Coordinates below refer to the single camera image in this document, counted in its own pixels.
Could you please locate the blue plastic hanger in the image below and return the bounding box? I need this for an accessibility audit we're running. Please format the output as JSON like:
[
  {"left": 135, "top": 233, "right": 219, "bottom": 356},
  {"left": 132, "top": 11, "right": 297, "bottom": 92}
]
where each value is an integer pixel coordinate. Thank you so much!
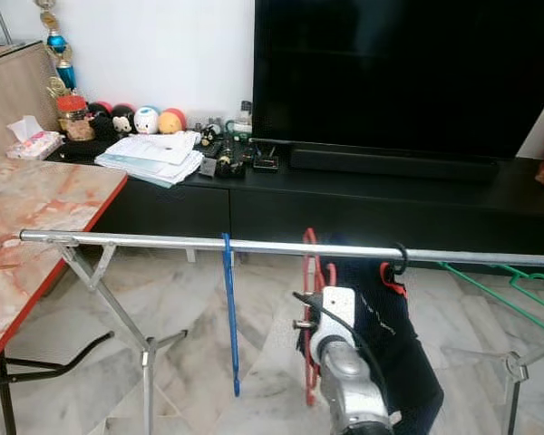
[{"left": 220, "top": 233, "right": 241, "bottom": 397}]

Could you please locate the red plastic hanger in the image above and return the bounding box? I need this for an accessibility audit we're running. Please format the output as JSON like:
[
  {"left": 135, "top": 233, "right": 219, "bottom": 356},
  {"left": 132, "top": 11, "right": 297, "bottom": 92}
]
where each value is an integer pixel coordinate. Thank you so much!
[{"left": 301, "top": 227, "right": 338, "bottom": 407}]

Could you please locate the red hanger with black hook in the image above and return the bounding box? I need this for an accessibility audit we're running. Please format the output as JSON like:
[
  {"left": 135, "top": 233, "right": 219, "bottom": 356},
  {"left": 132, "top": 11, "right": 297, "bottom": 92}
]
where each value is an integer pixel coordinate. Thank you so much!
[{"left": 378, "top": 241, "right": 411, "bottom": 298}]

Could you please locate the green plastic hanger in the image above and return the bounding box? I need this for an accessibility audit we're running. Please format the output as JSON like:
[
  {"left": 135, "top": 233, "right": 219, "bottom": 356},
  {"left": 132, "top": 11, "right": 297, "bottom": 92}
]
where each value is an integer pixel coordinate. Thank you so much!
[{"left": 438, "top": 260, "right": 544, "bottom": 343}]

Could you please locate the marble folding table red edge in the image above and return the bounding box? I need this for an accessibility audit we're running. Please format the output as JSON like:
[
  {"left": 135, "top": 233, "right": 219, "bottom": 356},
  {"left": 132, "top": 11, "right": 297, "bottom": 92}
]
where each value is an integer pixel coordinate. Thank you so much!
[{"left": 0, "top": 156, "right": 128, "bottom": 435}]

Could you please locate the white tissue pack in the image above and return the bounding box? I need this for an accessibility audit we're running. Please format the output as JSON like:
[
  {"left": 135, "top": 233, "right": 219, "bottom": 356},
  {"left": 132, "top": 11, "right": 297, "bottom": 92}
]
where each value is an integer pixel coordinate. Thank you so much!
[{"left": 6, "top": 115, "right": 64, "bottom": 160}]

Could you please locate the red-lidded jar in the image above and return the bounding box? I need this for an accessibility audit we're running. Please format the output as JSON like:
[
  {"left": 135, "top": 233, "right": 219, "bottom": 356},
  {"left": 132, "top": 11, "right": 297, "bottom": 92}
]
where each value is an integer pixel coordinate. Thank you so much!
[{"left": 56, "top": 93, "right": 94, "bottom": 141}]

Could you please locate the black red round plush toy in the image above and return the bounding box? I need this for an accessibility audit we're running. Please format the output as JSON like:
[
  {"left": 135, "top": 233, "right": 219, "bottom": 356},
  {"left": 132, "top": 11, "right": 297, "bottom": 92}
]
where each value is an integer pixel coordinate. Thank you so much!
[{"left": 88, "top": 101, "right": 114, "bottom": 128}]

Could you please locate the silver metal clothes rack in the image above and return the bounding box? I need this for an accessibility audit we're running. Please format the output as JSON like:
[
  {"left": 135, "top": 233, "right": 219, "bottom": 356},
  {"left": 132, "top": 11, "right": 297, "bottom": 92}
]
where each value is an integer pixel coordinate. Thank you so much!
[{"left": 20, "top": 229, "right": 544, "bottom": 435}]

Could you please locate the white paper stack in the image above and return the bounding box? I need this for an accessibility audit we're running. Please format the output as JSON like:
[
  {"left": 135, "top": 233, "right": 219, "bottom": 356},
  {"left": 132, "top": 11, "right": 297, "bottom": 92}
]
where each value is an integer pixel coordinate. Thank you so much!
[{"left": 95, "top": 131, "right": 202, "bottom": 189}]

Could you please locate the white round plush toy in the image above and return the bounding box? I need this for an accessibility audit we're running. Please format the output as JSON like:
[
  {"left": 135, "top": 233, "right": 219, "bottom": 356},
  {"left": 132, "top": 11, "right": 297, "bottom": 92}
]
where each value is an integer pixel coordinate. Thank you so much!
[{"left": 133, "top": 106, "right": 160, "bottom": 135}]

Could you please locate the gold and blue trophy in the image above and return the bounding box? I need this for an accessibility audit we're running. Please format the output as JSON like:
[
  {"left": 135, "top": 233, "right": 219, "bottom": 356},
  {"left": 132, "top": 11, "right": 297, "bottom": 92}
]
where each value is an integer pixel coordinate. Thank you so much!
[{"left": 36, "top": 0, "right": 78, "bottom": 92}]

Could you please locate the orange round plush toy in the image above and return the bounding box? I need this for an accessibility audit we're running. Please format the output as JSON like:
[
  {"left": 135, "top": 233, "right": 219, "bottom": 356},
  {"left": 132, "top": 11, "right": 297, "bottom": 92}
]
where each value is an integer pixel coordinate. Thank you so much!
[{"left": 158, "top": 108, "right": 188, "bottom": 135}]

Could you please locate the small black figurine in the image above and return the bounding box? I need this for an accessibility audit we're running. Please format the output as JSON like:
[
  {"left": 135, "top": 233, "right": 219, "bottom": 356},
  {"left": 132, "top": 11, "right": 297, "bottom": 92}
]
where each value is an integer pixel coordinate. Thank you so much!
[{"left": 199, "top": 118, "right": 223, "bottom": 148}]

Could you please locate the dark glass bottle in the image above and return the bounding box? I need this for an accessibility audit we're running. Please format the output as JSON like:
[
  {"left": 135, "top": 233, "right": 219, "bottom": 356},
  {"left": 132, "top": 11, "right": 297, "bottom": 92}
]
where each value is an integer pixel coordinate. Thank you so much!
[{"left": 216, "top": 136, "right": 244, "bottom": 179}]

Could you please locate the clear plastic bottle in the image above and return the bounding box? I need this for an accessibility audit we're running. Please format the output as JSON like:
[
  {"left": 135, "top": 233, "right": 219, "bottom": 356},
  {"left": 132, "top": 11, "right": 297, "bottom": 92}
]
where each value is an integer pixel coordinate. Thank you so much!
[{"left": 234, "top": 100, "right": 255, "bottom": 141}]

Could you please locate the small black device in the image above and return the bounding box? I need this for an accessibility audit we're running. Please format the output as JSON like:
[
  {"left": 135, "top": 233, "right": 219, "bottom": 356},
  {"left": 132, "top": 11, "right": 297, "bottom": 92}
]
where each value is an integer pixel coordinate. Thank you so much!
[{"left": 252, "top": 154, "right": 280, "bottom": 172}]

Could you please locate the black television console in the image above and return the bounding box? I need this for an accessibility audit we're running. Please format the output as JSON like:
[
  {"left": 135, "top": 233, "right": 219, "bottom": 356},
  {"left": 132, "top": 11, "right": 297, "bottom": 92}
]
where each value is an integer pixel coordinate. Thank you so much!
[{"left": 47, "top": 136, "right": 544, "bottom": 259}]

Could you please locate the black soundbar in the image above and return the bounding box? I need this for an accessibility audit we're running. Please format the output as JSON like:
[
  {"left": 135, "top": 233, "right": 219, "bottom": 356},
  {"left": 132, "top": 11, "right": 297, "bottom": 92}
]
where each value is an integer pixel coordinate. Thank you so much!
[{"left": 288, "top": 147, "right": 500, "bottom": 185}]

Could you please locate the navy printed t-shirt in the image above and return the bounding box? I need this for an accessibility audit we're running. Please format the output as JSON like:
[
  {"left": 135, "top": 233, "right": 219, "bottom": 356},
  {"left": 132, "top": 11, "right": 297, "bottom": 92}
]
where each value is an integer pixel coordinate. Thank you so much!
[{"left": 326, "top": 236, "right": 445, "bottom": 435}]

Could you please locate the black flat television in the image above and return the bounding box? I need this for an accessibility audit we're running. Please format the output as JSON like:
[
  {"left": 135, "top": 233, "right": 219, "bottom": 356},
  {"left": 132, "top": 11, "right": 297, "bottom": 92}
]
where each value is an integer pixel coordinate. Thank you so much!
[{"left": 252, "top": 0, "right": 544, "bottom": 162}]

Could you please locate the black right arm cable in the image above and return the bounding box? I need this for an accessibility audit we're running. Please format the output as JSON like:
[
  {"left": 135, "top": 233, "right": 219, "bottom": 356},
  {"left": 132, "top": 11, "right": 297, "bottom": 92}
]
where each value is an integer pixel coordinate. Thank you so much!
[{"left": 292, "top": 292, "right": 393, "bottom": 400}]

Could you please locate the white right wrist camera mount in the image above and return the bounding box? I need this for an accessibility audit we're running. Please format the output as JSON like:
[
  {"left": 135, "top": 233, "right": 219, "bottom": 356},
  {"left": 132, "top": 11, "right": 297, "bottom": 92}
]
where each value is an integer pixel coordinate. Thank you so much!
[{"left": 306, "top": 285, "right": 357, "bottom": 361}]

